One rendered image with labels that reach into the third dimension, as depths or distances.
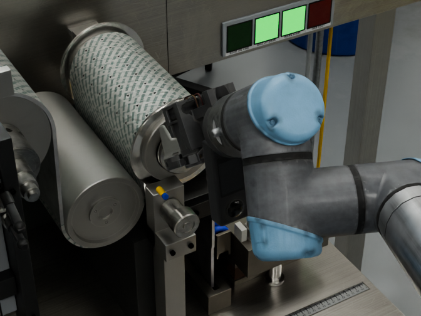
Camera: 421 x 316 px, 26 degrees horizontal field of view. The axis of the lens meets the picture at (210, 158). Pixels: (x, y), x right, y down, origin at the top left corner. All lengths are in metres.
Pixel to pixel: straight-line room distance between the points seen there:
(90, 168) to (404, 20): 3.19
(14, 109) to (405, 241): 0.52
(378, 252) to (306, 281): 1.44
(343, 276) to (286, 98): 0.72
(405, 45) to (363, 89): 1.91
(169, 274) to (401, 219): 0.54
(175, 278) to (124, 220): 0.13
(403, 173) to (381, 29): 1.21
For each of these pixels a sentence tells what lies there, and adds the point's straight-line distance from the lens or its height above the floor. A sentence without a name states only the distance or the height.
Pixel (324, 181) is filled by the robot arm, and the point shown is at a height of 1.42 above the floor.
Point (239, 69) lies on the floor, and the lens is 3.87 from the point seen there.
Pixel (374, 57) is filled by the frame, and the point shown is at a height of 0.91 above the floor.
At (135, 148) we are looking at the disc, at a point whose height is 1.27.
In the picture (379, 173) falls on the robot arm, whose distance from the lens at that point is 0.97.
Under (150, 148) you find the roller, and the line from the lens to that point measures 1.26.
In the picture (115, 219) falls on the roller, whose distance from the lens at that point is 1.31.
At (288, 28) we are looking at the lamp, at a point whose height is 1.17.
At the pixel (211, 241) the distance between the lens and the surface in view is 1.45.
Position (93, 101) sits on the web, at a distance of 1.38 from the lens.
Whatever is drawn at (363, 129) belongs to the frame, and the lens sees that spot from 2.29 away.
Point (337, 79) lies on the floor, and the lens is 3.84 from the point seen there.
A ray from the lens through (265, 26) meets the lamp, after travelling 1.71.
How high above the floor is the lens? 2.01
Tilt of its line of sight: 37 degrees down
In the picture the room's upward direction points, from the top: straight up
